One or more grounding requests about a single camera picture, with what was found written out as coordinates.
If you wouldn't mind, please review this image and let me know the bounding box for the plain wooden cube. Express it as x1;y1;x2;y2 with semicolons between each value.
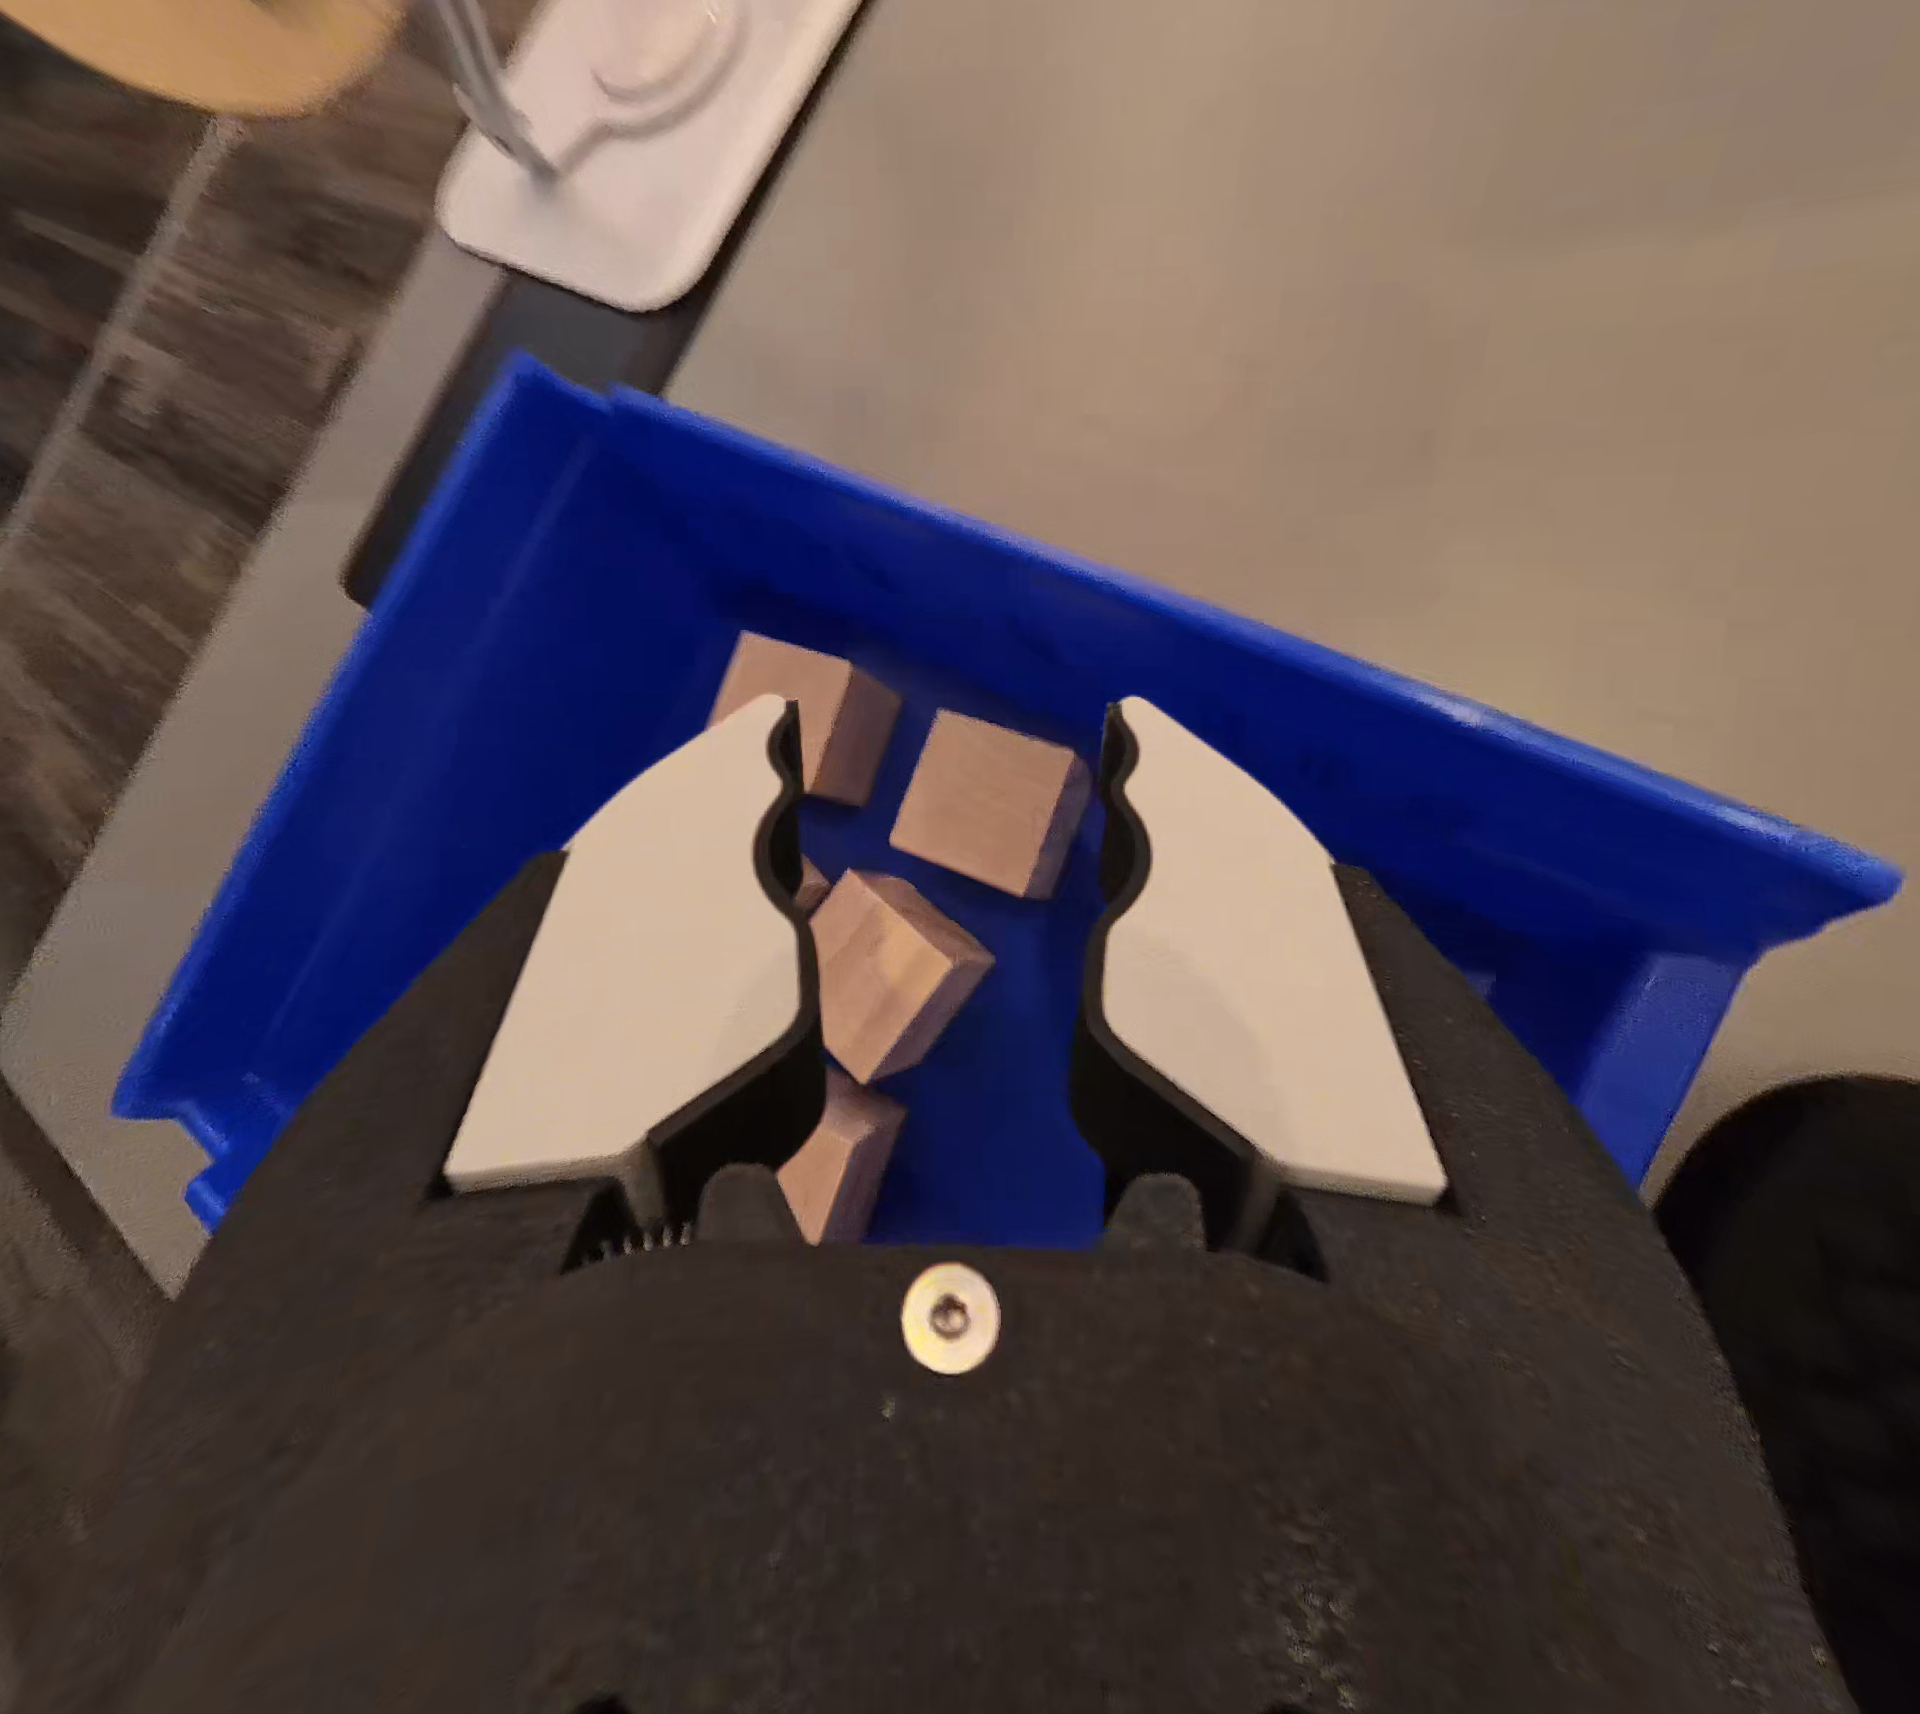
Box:
809;869;995;1087
776;1081;909;1249
887;708;1093;903
711;631;905;805

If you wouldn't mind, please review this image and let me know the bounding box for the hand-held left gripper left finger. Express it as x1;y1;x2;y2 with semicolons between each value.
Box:
443;695;822;1199

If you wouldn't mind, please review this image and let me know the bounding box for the dark cloth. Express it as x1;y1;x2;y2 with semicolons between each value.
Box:
1650;1073;1920;1714

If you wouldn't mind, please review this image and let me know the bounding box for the blue plastic bin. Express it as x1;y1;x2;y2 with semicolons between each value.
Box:
111;352;1904;1258

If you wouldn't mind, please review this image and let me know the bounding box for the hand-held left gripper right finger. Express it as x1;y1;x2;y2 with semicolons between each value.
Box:
1069;695;1451;1213

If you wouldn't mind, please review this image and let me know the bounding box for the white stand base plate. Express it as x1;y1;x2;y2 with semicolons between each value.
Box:
433;0;925;316

